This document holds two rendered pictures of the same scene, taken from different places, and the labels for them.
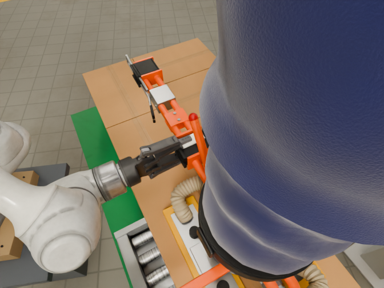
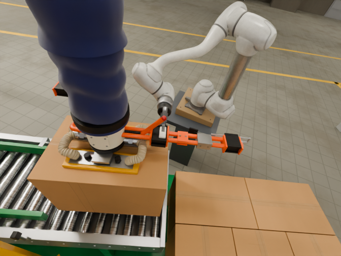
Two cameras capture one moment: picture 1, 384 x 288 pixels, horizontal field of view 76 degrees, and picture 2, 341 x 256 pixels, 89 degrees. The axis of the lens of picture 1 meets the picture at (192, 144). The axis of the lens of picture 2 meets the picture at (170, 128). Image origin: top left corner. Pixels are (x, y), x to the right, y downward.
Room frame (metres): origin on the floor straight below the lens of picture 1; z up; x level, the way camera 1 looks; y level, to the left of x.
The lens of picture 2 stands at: (0.62, -0.48, 1.83)
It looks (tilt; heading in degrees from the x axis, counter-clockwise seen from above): 46 degrees down; 112
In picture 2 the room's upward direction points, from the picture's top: 12 degrees clockwise
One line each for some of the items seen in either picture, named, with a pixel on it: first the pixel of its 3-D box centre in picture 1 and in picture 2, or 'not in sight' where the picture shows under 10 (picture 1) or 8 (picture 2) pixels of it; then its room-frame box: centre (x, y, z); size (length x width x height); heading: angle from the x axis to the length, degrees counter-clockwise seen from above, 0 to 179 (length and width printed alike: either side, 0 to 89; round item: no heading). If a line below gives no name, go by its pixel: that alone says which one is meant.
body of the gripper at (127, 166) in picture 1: (139, 167); (164, 113); (0.32, 0.14, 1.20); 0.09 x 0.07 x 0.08; 118
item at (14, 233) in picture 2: not in sight; (22, 237); (-0.01, -0.63, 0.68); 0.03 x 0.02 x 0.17; 118
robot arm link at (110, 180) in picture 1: (111, 179); (165, 104); (0.29, 0.20, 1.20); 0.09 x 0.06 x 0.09; 28
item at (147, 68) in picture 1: (148, 71); (231, 144); (0.70, 0.15, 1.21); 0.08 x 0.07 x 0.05; 28
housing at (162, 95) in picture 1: (162, 98); (203, 141); (0.57, 0.09, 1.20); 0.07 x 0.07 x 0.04; 28
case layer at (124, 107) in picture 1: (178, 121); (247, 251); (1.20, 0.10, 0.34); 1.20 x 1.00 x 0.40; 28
